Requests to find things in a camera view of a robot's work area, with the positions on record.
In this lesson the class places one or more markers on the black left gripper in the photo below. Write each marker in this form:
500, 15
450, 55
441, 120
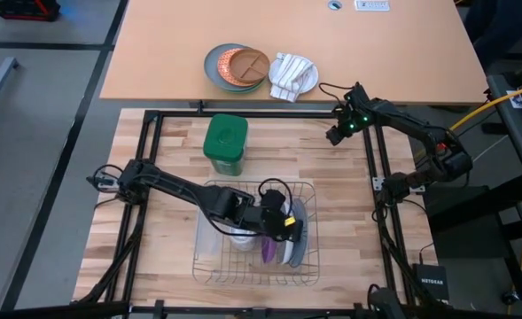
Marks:
265, 221

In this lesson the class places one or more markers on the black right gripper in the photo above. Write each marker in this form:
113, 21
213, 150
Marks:
353, 113

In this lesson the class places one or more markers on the purple plate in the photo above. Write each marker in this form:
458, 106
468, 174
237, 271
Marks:
268, 251

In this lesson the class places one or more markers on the green lidded canister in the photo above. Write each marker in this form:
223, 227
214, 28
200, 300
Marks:
225, 142

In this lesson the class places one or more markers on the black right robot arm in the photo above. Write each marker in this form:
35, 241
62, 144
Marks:
420, 128

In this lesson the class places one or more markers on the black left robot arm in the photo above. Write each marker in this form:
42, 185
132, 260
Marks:
176, 186

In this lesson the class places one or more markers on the clear glass cup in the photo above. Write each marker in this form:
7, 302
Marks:
243, 243

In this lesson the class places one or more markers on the plain white plate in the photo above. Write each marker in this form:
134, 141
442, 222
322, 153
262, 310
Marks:
313, 77

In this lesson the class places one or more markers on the white striped dish towel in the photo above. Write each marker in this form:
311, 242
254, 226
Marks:
289, 77

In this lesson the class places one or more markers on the green plate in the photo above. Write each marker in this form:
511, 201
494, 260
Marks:
257, 88

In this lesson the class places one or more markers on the clear plastic cutlery holder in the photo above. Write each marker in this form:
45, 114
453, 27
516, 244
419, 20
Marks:
205, 248

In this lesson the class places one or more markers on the light wooden desk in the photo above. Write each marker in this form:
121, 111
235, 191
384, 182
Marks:
376, 49

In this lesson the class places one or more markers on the brown divided plate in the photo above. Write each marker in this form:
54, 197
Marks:
249, 65

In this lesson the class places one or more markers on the orange patterned plate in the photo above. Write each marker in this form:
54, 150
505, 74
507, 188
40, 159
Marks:
224, 66

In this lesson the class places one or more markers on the white power strip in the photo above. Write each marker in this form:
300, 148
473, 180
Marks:
372, 5

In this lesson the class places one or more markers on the large grey plate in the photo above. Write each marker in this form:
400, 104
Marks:
212, 66

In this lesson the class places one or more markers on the dark grey side desk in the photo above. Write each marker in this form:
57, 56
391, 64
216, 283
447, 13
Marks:
506, 115

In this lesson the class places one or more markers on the white paper label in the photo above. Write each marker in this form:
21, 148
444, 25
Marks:
516, 99

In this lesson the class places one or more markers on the red and black toolbox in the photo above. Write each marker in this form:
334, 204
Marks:
21, 9

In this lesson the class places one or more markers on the black aluminium frame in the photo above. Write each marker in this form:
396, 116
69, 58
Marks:
260, 114

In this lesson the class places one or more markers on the black Netgear network switch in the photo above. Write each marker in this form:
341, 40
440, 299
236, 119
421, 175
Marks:
431, 282

